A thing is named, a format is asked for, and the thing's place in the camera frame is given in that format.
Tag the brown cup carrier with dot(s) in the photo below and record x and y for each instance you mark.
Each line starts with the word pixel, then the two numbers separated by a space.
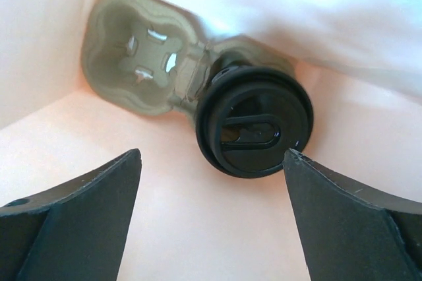
pixel 151 58

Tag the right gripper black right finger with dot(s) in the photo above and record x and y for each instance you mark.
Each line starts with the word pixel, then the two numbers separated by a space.
pixel 349 230

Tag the black coffee cup lid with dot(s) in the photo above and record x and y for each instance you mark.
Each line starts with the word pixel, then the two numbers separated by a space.
pixel 248 117

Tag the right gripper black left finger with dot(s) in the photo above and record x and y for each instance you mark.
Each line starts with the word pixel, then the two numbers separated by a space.
pixel 74 231

